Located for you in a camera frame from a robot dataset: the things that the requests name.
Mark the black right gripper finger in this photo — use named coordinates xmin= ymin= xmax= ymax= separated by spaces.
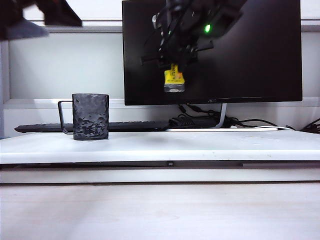
xmin=178 ymin=49 xmax=198 ymax=74
xmin=157 ymin=52 xmax=174 ymax=71

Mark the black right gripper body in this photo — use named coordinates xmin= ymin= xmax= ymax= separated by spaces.
xmin=140 ymin=0 xmax=221 ymax=66

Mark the clear bottle with yellow label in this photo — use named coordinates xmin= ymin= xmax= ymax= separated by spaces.
xmin=163 ymin=63 xmax=187 ymax=94

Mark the silver and white monitor stand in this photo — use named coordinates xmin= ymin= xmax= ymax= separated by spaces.
xmin=165 ymin=103 xmax=279 ymax=133

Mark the black keyboard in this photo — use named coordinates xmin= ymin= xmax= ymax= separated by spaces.
xmin=14 ymin=120 xmax=171 ymax=134

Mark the black computer monitor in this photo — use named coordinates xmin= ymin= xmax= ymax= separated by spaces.
xmin=121 ymin=0 xmax=304 ymax=107

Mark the white desk slab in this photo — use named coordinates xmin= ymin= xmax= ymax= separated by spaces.
xmin=0 ymin=130 xmax=320 ymax=185

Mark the black textured mug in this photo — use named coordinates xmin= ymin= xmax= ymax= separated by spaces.
xmin=57 ymin=93 xmax=110 ymax=141

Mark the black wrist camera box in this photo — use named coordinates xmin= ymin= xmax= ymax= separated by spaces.
xmin=196 ymin=4 xmax=244 ymax=40

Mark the black arcing cable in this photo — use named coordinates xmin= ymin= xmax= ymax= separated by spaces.
xmin=224 ymin=117 xmax=285 ymax=129

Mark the black cable bundle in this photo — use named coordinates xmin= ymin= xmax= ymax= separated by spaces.
xmin=299 ymin=118 xmax=320 ymax=133

